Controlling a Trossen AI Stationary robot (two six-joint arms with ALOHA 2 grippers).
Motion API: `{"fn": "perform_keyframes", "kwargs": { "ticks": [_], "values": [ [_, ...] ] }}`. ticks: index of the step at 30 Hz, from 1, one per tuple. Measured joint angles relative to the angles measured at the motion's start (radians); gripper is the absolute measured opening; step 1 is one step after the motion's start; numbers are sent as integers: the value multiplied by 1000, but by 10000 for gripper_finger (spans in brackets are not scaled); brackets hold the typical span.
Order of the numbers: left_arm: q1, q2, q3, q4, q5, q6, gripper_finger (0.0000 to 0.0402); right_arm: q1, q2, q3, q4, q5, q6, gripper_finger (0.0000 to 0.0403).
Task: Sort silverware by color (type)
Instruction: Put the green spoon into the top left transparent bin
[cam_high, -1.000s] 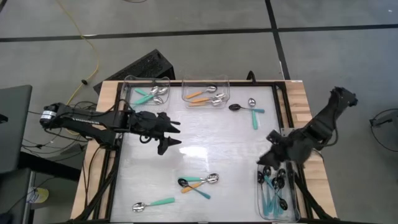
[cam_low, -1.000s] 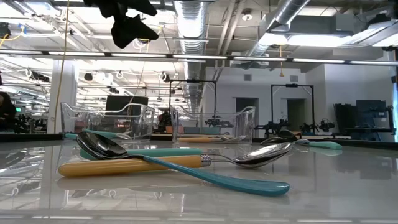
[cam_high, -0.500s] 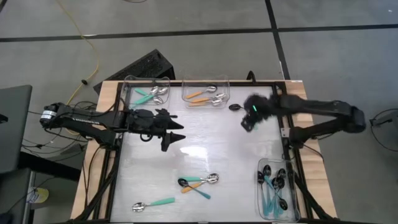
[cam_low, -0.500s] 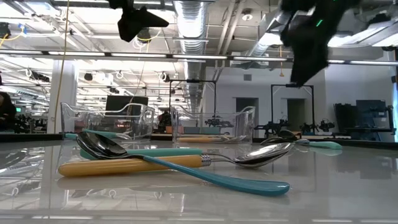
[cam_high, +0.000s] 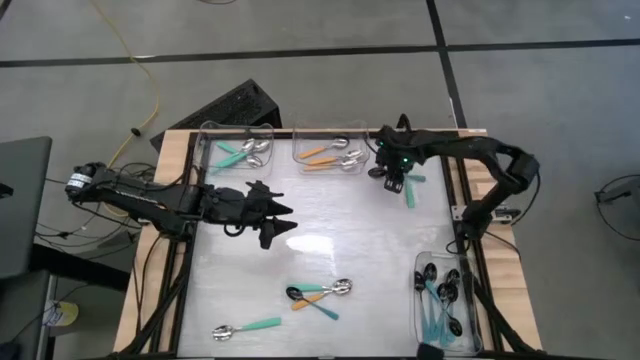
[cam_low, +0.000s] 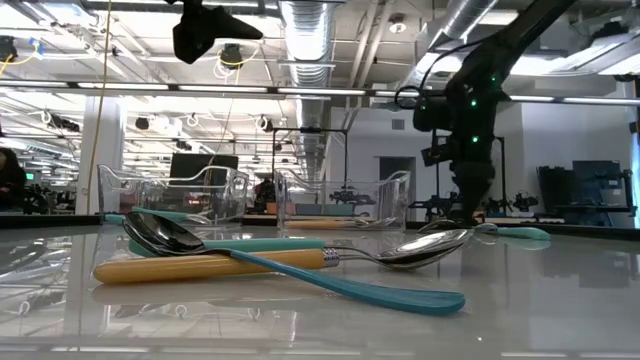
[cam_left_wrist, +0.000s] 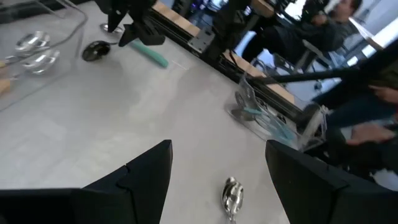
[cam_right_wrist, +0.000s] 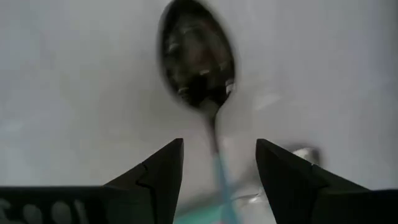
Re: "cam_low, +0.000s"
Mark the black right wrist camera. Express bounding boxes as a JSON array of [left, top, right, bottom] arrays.
[[412, 94, 454, 168]]

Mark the long ceiling light bar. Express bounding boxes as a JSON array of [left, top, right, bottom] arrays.
[[0, 78, 640, 107]]

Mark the silver ventilation duct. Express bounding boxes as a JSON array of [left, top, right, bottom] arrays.
[[278, 0, 337, 171], [402, 0, 501, 89]]

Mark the black ceiling camera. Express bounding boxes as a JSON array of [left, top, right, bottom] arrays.
[[218, 42, 246, 70]]

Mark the person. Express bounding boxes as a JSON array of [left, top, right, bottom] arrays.
[[0, 147, 27, 211]]

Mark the white column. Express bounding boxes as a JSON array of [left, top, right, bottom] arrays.
[[74, 94, 128, 216]]

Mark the black equipment rack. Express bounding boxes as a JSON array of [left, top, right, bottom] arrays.
[[537, 159, 636, 225]]

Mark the silver spoon orange handle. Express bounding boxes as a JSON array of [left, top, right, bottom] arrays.
[[344, 215, 400, 229], [93, 239, 466, 287], [283, 218, 381, 231]]

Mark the yellow cable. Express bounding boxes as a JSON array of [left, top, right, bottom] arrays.
[[85, 0, 114, 216]]

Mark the black monitor screen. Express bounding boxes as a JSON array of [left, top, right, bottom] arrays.
[[169, 152, 240, 187]]

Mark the black spoon teal handle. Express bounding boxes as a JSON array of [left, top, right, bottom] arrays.
[[121, 210, 468, 317]]

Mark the clear plastic bin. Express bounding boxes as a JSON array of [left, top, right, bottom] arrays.
[[97, 163, 250, 229], [273, 168, 412, 232]]

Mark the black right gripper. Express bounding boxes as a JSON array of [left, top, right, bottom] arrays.
[[444, 69, 502, 226]]

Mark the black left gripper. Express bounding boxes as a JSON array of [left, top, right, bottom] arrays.
[[172, 0, 264, 65]]

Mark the black metal stand frame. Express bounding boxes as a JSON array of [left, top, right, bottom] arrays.
[[271, 127, 350, 174]]

